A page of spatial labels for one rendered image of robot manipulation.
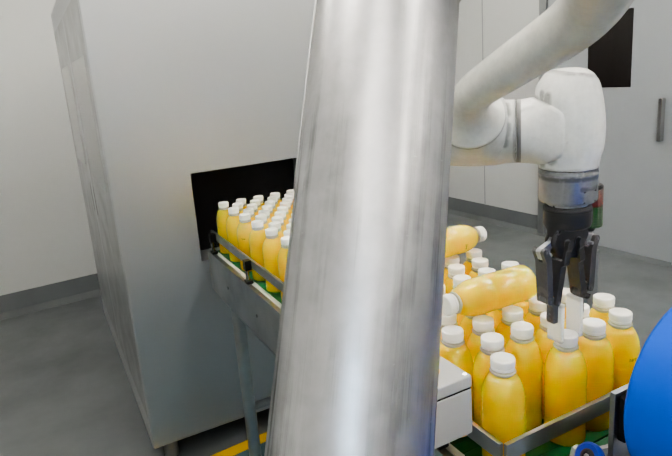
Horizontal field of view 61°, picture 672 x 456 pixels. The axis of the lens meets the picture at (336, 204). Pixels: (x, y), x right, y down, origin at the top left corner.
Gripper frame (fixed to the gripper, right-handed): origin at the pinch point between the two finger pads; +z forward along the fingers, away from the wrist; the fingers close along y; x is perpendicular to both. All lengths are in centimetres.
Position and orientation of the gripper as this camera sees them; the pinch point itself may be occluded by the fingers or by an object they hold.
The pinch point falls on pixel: (565, 318)
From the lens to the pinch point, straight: 106.5
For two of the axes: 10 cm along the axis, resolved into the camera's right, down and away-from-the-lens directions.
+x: -4.7, -1.7, 8.7
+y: 8.8, -1.7, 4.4
